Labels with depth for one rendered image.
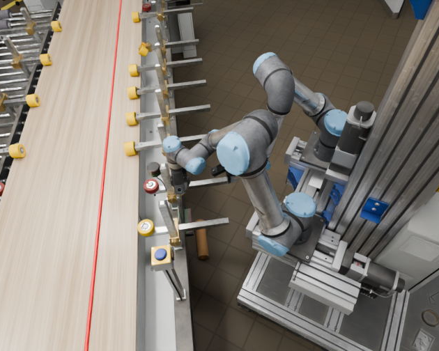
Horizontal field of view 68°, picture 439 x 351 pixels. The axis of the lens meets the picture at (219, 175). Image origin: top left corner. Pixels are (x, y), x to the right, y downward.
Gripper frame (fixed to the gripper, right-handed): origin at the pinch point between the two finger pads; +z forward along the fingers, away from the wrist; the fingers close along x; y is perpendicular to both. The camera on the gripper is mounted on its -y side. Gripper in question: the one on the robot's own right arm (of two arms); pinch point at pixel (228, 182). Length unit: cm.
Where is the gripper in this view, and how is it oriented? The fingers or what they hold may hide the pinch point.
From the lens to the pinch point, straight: 182.9
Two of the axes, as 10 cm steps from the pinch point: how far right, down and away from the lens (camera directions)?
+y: 9.9, -1.4, 0.4
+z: 0.5, 5.9, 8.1
